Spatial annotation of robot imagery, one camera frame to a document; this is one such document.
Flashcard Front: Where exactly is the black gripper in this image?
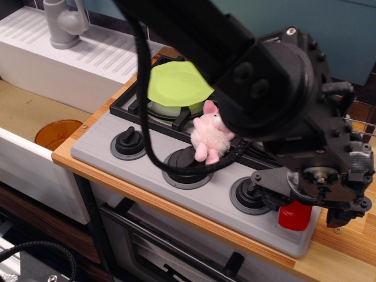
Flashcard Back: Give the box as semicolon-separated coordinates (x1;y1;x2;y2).
251;117;374;228

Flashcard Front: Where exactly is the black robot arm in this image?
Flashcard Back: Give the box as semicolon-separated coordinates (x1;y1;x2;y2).
116;1;374;228

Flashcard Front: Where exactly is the red salmon toy block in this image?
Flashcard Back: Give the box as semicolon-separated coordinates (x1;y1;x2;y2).
278;201;312;231

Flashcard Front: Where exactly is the right black stove knob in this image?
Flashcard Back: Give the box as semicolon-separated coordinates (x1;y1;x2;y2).
230;177;271;216

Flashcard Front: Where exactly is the black stove knob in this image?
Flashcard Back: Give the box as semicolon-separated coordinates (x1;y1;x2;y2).
110;126;146;161
162;146;213;190
230;177;271;216

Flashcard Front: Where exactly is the stainless steel pot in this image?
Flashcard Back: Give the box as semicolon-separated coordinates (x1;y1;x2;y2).
344;115;375;139

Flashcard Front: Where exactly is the pink plush toy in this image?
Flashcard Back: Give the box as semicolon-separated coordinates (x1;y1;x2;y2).
190;100;236;165

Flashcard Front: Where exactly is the middle black stove knob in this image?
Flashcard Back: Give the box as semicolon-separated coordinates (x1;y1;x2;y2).
162;146;213;190

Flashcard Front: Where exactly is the black burner grate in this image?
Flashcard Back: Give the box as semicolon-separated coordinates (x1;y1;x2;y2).
110;55;281;170

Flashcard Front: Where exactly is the grey toy stove top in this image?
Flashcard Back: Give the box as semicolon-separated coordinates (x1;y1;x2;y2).
69;67;353;259

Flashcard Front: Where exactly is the lime green plate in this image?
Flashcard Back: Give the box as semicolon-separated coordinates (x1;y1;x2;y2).
147;61;214;107

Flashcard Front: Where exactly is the left black stove knob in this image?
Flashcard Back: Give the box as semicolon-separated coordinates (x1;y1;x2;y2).
110;126;146;161

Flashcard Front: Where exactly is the white toy sink unit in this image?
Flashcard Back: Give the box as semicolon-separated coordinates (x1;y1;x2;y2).
1;6;137;224

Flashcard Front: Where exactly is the grey toy faucet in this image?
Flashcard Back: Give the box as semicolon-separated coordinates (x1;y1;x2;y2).
43;0;89;49

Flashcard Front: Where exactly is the oven door with handle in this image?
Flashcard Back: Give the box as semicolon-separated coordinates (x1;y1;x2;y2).
99;198;299;281

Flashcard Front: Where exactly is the black braided cable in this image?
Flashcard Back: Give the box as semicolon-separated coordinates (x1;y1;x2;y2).
123;8;253;174

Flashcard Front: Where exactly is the black cable lower left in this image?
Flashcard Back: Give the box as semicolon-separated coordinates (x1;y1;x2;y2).
0;240;78;282

